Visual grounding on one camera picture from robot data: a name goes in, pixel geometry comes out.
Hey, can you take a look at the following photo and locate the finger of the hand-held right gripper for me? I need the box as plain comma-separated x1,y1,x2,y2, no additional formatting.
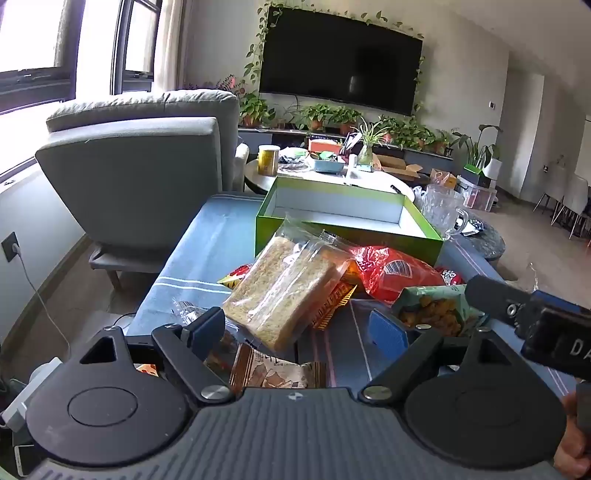
464,274,536,325

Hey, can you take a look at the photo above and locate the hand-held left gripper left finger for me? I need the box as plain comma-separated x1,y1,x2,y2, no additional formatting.
78,306,234,407

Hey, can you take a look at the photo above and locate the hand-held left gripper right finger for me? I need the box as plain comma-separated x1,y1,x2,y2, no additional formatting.
358,309,525,407

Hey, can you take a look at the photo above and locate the small red snack packet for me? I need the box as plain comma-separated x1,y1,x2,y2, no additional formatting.
434,266,465,287

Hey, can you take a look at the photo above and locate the green snack packet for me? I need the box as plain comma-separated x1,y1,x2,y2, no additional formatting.
392,285,490,337

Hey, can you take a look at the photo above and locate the large red snack bag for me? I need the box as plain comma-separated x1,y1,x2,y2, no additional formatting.
346,244,446,303

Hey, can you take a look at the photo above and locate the red and yellow snack packet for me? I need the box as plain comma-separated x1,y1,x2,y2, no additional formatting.
217,264,252,291

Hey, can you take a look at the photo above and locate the clear bread packet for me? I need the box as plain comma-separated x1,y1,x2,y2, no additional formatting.
222,213,354,352

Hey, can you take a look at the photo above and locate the brown snack packet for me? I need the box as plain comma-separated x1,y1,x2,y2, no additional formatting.
229,342,327,393

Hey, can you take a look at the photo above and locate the green cardboard box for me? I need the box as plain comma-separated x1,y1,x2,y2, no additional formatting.
255,176,445,267

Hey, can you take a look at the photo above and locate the person's right hand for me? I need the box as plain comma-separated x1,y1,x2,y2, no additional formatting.
554,392,591,468

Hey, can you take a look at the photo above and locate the dark marble side table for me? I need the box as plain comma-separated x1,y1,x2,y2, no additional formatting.
443,212,506,268

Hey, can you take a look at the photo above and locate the clear storage box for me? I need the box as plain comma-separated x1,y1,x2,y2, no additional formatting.
457,178,498,212

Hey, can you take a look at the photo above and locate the clear glass mug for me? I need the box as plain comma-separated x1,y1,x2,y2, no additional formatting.
421,184,469,241

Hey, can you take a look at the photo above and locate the green and white box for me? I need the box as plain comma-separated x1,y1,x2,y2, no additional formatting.
463,164,492,188

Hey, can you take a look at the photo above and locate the white dining chair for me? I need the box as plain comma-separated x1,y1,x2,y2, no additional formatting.
536,164,568,214
554,174,591,232

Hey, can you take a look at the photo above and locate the orange paper bag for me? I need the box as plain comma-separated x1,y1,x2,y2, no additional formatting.
429,168,458,190

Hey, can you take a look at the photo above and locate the large-leaf plant in white pot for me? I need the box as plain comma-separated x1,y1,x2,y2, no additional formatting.
452,124,503,181

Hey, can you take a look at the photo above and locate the round white table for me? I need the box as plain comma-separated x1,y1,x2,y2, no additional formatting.
244,157,416,204

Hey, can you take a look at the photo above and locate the open cardboard box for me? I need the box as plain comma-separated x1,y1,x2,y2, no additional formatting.
376,154,423,182

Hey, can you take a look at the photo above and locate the green potted plant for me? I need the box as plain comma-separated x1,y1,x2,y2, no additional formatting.
431,129,455,155
379,115,437,148
330,106,363,137
295,104,338,132
239,92,275,128

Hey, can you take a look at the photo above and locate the grey armchair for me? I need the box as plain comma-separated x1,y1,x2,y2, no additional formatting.
36,89,250,289

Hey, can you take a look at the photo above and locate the white cushion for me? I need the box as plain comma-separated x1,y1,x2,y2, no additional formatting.
233,143,250,192

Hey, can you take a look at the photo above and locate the blue plastic basket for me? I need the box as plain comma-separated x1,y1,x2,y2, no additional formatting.
307,154,346,175

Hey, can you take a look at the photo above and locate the spider plant in glass vase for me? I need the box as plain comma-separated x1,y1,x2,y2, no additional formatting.
351,117,393,167

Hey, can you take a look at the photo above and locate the yellow can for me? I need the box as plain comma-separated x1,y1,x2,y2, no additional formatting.
257,144,281,177

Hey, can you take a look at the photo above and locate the white power strip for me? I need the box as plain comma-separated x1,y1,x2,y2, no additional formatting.
0,357,63,432

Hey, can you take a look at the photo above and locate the orange tissue box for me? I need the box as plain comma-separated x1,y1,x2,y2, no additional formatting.
308,138,343,155

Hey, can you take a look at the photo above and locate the black television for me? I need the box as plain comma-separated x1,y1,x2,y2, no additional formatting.
259,6,424,116

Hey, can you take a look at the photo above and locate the dark framed window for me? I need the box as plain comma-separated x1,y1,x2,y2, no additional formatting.
0,0,162,114

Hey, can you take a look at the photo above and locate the beige curtain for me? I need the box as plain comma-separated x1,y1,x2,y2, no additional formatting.
154,0,190,90

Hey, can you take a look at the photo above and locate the white charging cable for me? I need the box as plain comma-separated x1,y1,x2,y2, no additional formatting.
14,247,134,361

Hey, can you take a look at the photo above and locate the wall socket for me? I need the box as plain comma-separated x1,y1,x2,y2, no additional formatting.
1,232,21,264

